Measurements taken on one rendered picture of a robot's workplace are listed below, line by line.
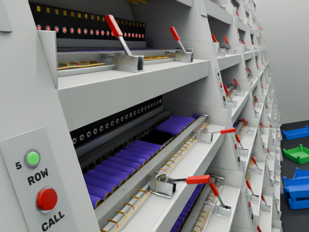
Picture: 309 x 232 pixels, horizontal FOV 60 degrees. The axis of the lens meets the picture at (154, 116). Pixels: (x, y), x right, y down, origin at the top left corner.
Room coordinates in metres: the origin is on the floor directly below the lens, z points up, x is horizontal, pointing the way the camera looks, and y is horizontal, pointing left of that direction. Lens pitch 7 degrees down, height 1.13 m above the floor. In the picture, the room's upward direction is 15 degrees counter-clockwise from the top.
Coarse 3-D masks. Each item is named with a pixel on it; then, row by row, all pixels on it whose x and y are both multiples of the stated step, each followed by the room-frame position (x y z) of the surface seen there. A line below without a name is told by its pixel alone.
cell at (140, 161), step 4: (116, 152) 0.51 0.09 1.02; (116, 156) 0.50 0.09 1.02; (120, 156) 0.50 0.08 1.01; (124, 156) 0.50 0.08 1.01; (128, 156) 0.50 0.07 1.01; (128, 160) 0.49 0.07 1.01; (132, 160) 0.49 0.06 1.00; (136, 160) 0.49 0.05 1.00; (140, 160) 0.48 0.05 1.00; (144, 160) 0.48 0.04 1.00
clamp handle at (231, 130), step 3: (207, 129) 0.64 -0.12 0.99; (222, 129) 0.63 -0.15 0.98; (225, 129) 0.63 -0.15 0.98; (228, 129) 0.62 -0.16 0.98; (231, 129) 0.61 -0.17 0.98; (234, 129) 0.61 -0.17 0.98; (210, 132) 0.65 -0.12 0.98; (213, 132) 0.64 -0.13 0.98; (216, 132) 0.63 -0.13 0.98; (219, 132) 0.63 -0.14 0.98; (222, 132) 0.63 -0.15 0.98; (225, 132) 0.62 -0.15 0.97; (228, 132) 0.62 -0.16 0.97; (231, 132) 0.62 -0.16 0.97
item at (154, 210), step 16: (176, 112) 0.85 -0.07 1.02; (192, 112) 0.82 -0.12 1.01; (208, 112) 0.80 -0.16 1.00; (224, 112) 0.78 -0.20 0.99; (128, 128) 0.64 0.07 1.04; (208, 128) 0.75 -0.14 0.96; (224, 128) 0.77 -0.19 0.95; (96, 144) 0.52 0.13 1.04; (208, 144) 0.63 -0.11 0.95; (176, 160) 0.53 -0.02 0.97; (192, 160) 0.54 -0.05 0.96; (208, 160) 0.60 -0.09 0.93; (176, 176) 0.47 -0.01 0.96; (176, 192) 0.42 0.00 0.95; (192, 192) 0.49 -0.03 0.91; (144, 208) 0.37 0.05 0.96; (160, 208) 0.37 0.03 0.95; (176, 208) 0.40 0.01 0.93; (128, 224) 0.34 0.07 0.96; (144, 224) 0.34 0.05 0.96; (160, 224) 0.34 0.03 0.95
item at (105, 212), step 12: (204, 120) 0.76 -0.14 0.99; (192, 132) 0.66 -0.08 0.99; (180, 144) 0.58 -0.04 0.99; (192, 144) 0.60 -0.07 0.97; (156, 156) 0.49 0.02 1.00; (168, 156) 0.51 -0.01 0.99; (144, 168) 0.44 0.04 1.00; (156, 168) 0.46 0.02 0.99; (132, 180) 0.40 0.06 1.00; (144, 180) 0.42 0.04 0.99; (120, 192) 0.37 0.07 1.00; (132, 192) 0.38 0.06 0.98; (108, 204) 0.34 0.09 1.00; (120, 204) 0.35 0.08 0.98; (96, 216) 0.31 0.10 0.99; (108, 216) 0.33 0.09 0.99
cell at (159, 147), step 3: (135, 141) 0.58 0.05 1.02; (138, 141) 0.58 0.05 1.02; (141, 141) 0.58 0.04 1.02; (144, 141) 0.58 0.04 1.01; (141, 144) 0.57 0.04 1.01; (144, 144) 0.57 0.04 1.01; (147, 144) 0.57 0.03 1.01; (150, 144) 0.56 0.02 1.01; (153, 144) 0.56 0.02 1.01; (156, 144) 0.56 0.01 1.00; (156, 147) 0.56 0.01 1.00; (159, 147) 0.55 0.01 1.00
